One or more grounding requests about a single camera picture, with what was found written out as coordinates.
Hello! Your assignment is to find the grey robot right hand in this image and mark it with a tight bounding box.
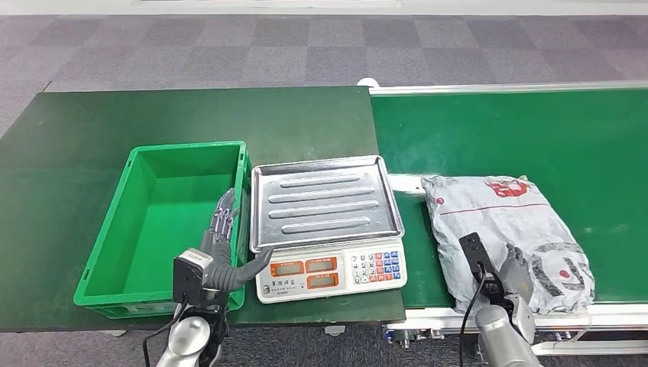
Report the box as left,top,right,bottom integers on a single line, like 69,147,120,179
488,244,535,305

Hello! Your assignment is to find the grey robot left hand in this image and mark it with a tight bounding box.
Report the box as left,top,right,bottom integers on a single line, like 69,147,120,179
199,188,275,294

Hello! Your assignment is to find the grey plastic mailer package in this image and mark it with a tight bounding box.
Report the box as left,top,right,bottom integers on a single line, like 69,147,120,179
420,174,596,317

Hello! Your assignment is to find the green plastic basket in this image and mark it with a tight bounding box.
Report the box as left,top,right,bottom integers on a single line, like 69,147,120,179
73,141,253,320

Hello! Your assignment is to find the white electronic scale, steel tray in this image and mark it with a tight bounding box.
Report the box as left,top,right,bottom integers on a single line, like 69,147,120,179
248,154,409,305

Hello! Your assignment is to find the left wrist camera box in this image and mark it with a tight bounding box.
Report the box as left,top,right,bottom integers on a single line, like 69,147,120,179
172,247,214,308

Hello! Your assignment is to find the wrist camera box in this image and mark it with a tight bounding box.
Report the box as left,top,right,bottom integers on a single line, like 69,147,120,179
172,247,214,308
458,232,501,286

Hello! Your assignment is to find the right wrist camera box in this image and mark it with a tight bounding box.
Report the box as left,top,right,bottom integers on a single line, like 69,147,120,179
458,232,501,286

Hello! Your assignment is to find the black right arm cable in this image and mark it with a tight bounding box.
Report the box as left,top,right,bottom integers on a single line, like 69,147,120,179
457,267,488,367

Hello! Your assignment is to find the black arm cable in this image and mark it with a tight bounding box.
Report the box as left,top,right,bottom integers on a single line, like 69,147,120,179
457,267,488,367
142,303,190,367

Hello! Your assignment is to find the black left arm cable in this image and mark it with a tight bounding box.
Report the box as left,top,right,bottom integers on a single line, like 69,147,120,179
142,303,190,367

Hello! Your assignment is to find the green conveyor belt, aluminium frame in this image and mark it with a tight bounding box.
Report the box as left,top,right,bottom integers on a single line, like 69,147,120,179
368,80,648,359

